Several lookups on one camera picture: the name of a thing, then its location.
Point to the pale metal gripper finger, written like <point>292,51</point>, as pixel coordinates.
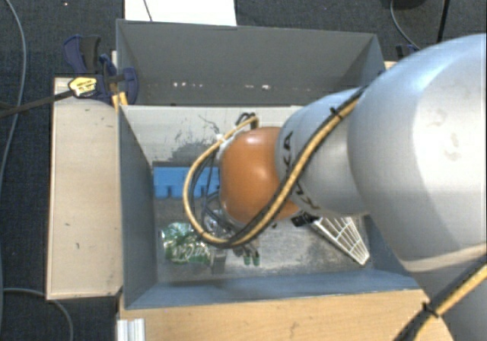
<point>219,262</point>

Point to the green and white crumpled packet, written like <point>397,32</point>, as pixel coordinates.
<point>182,246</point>

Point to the blue sponge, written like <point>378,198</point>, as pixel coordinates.
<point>171,179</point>

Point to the pale wood board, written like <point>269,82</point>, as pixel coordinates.
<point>83,195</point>

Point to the grey metal bin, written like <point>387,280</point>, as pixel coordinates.
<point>243,65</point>

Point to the black cylinder on white bracket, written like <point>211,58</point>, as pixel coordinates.
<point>302,220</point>

